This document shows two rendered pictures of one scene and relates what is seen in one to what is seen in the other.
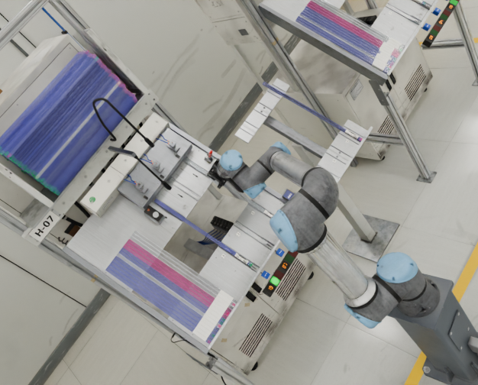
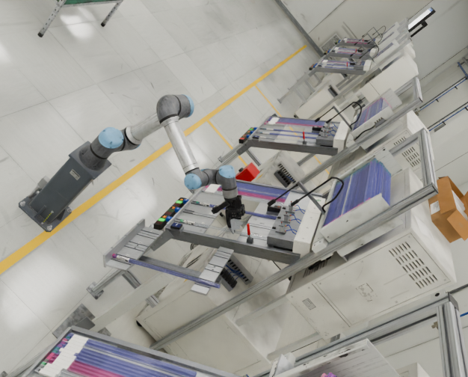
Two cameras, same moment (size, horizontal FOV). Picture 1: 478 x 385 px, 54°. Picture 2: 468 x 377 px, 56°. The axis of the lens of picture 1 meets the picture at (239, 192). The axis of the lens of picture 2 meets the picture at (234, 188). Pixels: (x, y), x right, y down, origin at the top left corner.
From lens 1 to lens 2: 2.64 m
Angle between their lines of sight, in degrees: 81
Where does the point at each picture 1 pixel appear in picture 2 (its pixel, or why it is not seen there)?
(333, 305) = (122, 283)
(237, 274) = (205, 200)
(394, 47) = (52, 364)
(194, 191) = (252, 226)
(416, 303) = not seen: hidden behind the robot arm
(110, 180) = (313, 208)
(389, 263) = (116, 136)
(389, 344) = (87, 238)
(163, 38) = not seen: outside the picture
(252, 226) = (201, 217)
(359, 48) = (104, 353)
